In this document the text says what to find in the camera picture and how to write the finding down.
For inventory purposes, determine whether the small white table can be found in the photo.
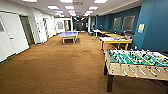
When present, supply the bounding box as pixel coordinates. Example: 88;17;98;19
92;29;102;38

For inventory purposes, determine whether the blue ping pong table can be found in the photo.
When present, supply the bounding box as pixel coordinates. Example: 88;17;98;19
58;31;80;44

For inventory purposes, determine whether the yellow notice on blue pillar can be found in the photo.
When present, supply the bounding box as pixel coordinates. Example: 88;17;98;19
137;23;146;34

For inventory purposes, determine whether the yellow wooden table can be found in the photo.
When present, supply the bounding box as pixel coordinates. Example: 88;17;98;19
101;31;126;39

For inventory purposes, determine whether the foosball gaming table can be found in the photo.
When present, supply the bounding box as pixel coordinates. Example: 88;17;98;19
103;48;168;93

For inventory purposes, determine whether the white room door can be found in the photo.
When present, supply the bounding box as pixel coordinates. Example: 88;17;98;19
0;11;31;63

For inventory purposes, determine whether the interior glass window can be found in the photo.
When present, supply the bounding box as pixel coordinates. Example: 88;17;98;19
112;16;123;30
122;15;136;32

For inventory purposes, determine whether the yellow air hockey gaming table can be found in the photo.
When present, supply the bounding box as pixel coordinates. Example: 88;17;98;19
99;35;133;54

